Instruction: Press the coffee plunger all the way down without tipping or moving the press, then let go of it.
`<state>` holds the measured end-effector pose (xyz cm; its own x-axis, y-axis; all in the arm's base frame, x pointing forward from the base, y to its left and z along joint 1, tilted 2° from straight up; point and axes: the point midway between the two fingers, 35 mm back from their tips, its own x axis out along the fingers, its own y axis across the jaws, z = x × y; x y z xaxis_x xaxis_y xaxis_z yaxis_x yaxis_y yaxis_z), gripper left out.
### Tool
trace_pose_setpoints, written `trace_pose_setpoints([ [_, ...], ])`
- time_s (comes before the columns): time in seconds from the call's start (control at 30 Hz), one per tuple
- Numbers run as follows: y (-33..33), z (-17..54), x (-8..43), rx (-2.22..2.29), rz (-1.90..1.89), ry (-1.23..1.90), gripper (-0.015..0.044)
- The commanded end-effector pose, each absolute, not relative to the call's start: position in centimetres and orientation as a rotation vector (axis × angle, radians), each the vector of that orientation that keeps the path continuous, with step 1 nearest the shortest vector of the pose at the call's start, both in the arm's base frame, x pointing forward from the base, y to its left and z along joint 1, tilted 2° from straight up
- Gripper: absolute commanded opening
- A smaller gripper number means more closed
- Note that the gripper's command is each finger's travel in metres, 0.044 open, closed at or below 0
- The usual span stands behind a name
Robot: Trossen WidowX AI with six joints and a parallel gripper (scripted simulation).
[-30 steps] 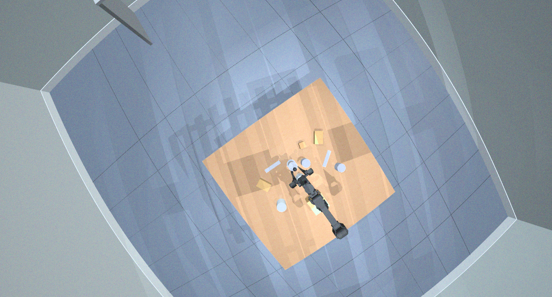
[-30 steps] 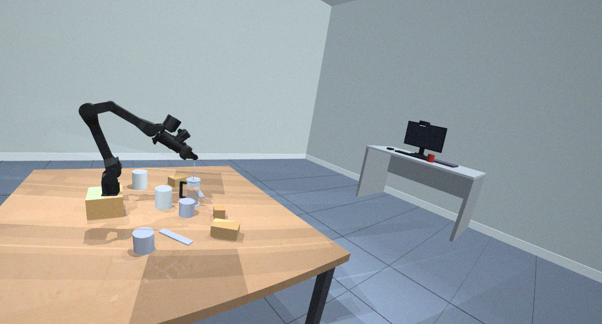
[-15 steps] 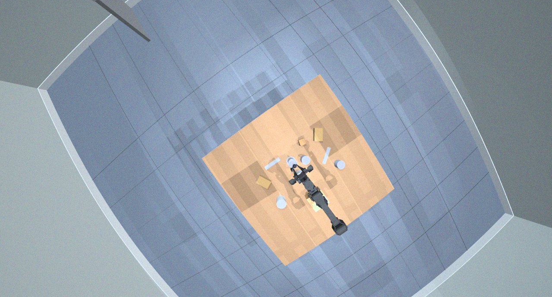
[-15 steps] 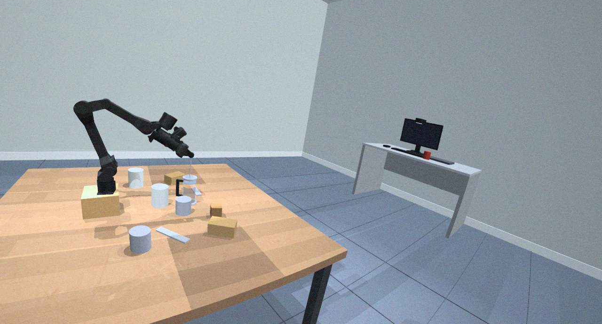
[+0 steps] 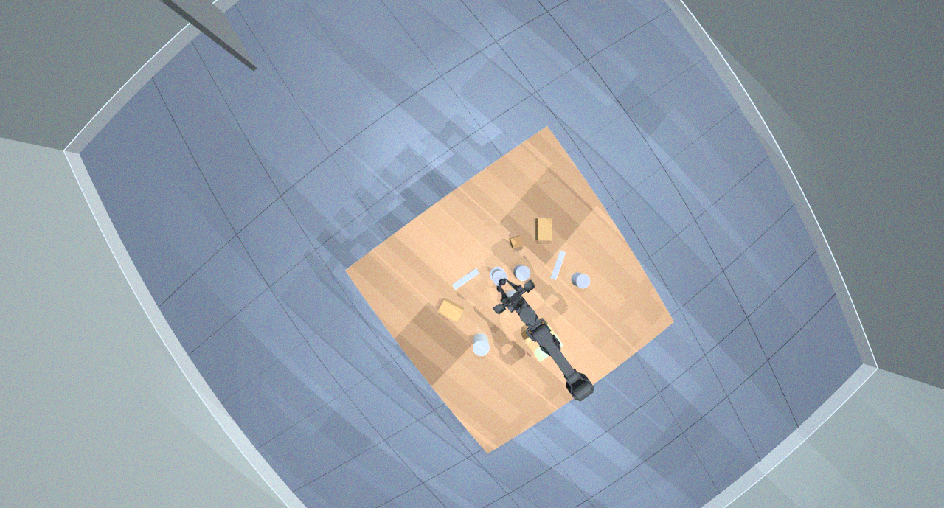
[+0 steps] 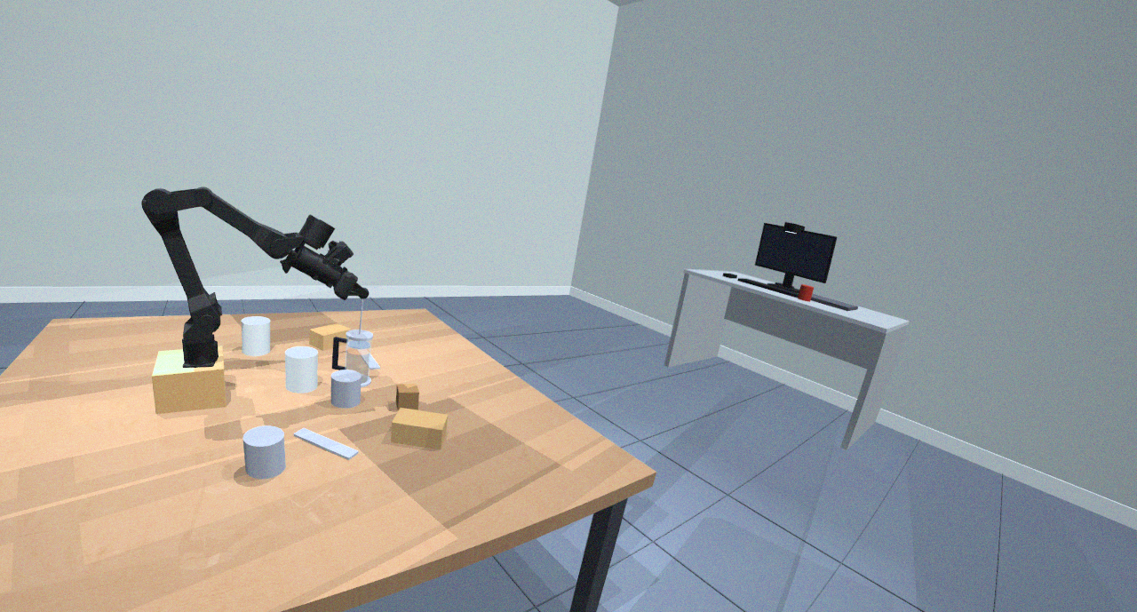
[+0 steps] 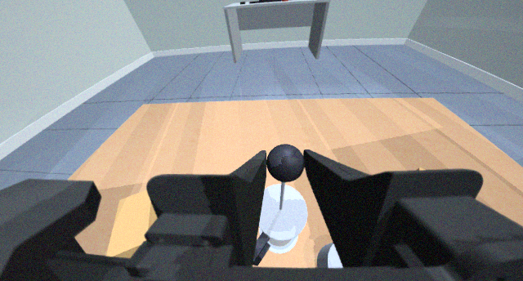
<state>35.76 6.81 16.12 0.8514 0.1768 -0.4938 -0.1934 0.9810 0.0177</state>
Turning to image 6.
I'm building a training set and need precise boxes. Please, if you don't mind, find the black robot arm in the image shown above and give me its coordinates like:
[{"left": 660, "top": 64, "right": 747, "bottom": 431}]
[{"left": 141, "top": 187, "right": 354, "bottom": 369}]

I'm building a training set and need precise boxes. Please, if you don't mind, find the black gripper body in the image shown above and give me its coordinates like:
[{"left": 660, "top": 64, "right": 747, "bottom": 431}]
[{"left": 309, "top": 255, "right": 358, "bottom": 300}]

